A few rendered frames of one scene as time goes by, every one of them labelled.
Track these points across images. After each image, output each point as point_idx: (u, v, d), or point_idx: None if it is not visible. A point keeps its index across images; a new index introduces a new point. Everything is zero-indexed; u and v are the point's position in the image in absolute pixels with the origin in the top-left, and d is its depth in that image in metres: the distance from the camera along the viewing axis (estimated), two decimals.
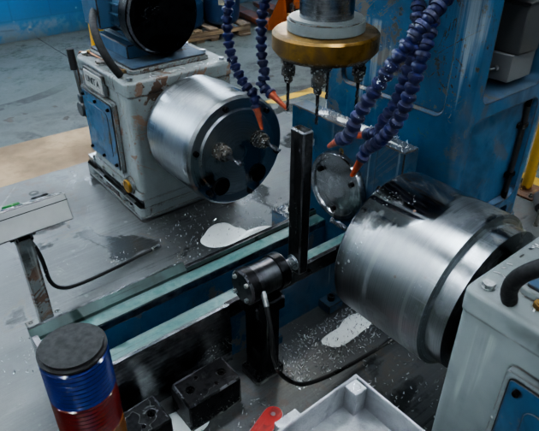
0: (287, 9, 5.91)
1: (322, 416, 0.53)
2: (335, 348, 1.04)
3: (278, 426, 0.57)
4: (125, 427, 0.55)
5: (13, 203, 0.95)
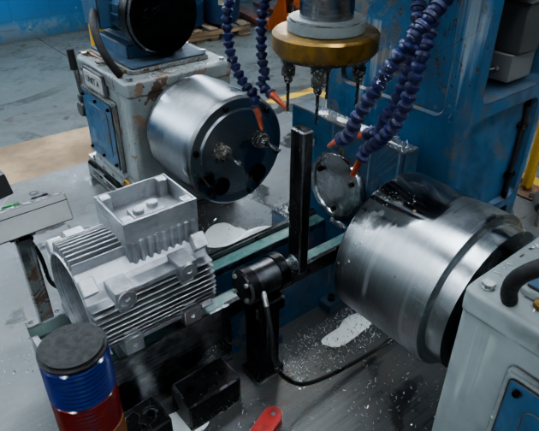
0: (287, 9, 5.91)
1: (139, 194, 0.88)
2: (335, 348, 1.04)
3: None
4: (125, 427, 0.55)
5: (13, 203, 0.95)
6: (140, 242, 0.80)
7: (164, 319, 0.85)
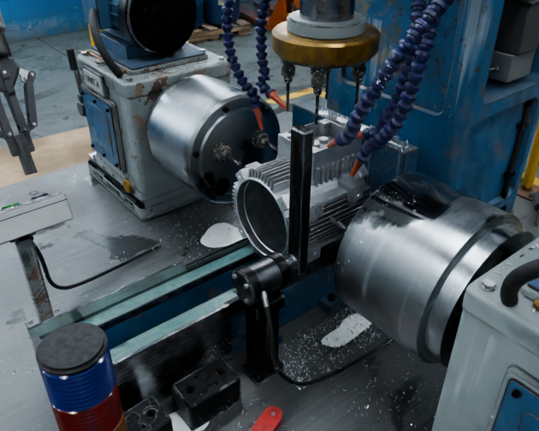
0: (287, 9, 5.91)
1: None
2: (335, 348, 1.04)
3: None
4: (125, 427, 0.55)
5: (13, 203, 0.95)
6: (322, 168, 0.98)
7: (333, 235, 1.04)
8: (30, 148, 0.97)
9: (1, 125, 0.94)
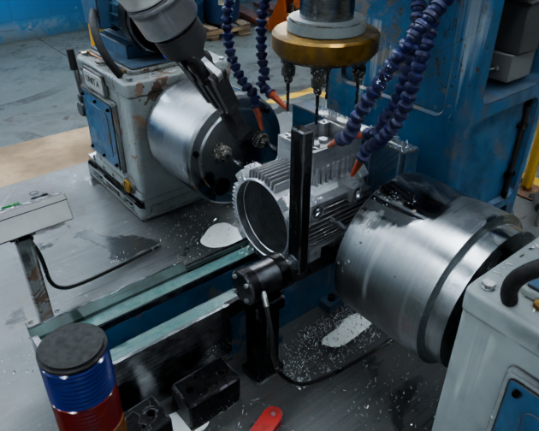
0: (287, 9, 5.91)
1: None
2: (335, 348, 1.04)
3: None
4: (125, 427, 0.55)
5: (13, 203, 0.95)
6: (322, 168, 0.98)
7: (334, 235, 1.03)
8: None
9: None
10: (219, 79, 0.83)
